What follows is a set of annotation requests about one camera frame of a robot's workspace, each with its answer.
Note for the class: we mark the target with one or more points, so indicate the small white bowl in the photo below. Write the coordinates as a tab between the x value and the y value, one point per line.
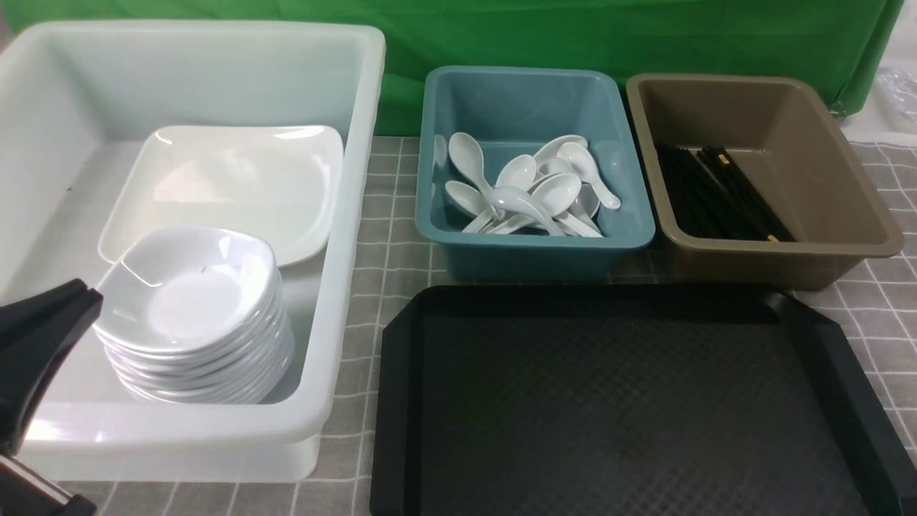
183	288

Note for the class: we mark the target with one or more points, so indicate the black chopsticks in bin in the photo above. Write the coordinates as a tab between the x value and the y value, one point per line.
712	197

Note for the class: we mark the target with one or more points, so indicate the pile of white spoons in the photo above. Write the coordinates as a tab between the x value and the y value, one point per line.
558	190

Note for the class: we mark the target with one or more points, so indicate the grey checked tablecloth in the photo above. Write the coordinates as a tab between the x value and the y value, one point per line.
874	303

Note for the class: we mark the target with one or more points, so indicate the green backdrop cloth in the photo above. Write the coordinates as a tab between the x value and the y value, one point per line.
833	46

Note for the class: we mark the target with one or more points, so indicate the black serving tray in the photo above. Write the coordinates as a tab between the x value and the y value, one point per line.
696	399

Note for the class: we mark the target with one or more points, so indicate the large white plastic tub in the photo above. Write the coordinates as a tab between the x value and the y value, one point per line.
78	100

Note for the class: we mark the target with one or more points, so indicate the teal plastic bin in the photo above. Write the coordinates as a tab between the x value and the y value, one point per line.
513	111

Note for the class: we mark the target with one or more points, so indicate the brown plastic bin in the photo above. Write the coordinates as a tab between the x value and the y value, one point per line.
792	150

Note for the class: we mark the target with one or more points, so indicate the large white square plate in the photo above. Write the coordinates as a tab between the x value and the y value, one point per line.
278	184

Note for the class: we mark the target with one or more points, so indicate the stack of white bowls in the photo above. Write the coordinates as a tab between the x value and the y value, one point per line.
244	376

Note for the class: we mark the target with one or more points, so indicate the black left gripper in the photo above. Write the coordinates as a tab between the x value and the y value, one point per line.
37	335

